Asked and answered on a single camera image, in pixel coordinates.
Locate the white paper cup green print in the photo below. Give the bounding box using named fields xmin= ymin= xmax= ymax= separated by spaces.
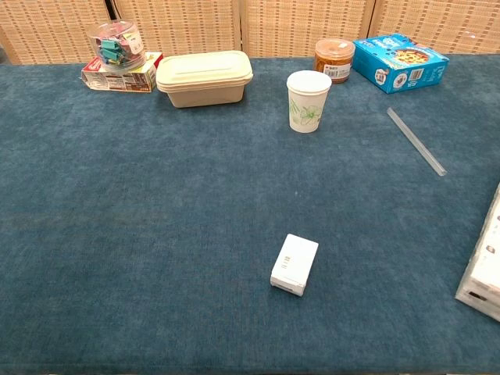
xmin=286 ymin=70 xmax=333 ymax=134

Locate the small white box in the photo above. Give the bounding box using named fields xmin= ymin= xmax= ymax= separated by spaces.
xmin=270 ymin=233 xmax=320 ymax=298

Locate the blue table cloth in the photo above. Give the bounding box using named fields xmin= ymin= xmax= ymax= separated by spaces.
xmin=0 ymin=54 xmax=500 ymax=373

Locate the beige lidded food container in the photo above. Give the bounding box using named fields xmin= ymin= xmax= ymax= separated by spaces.
xmin=155 ymin=50 xmax=254 ymax=109

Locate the orange jar of rubber bands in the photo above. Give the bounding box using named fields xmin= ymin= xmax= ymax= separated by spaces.
xmin=314 ymin=38 xmax=356 ymax=84

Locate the woven bamboo folding screen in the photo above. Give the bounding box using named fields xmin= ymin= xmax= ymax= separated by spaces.
xmin=0 ymin=0 xmax=500 ymax=66

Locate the red and white carton box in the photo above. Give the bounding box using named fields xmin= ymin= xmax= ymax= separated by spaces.
xmin=80 ymin=52 xmax=164 ymax=94

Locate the blue cookie box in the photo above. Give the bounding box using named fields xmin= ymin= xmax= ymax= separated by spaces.
xmin=352 ymin=33 xmax=451 ymax=95

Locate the clear jar of binder clips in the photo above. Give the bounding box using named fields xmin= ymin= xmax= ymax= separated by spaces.
xmin=87 ymin=21 xmax=147 ymax=72

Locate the long white multicolour pack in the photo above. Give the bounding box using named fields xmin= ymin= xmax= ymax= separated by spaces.
xmin=455 ymin=181 xmax=500 ymax=322

